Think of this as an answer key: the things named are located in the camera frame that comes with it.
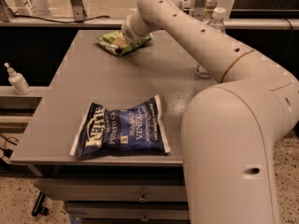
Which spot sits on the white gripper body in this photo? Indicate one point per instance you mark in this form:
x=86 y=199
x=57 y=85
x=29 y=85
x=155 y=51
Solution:
x=130 y=33

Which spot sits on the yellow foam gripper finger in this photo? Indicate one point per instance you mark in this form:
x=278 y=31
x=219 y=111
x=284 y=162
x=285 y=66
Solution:
x=120 y=42

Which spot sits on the green jalapeno chip bag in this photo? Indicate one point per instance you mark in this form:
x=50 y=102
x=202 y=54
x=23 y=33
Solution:
x=106 y=42

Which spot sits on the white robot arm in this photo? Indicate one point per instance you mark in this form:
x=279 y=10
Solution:
x=228 y=131

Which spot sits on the blue Kettle chip bag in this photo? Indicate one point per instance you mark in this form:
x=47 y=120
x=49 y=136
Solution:
x=139 y=128

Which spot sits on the clear plastic water bottle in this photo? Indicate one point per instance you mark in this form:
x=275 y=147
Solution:
x=217 y=22

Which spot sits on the white pump dispenser bottle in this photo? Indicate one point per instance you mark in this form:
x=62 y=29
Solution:
x=17 y=80

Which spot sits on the grey drawer cabinet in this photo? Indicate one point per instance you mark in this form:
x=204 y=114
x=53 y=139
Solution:
x=115 y=194

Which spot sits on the metal frame leg left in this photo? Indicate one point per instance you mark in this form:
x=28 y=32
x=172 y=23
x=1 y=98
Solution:
x=78 y=9

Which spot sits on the metal frame leg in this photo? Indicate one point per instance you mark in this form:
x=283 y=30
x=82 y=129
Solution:
x=197 y=9
x=78 y=9

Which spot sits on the metal frame leg right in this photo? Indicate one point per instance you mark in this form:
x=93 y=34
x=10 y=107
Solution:
x=197 y=9

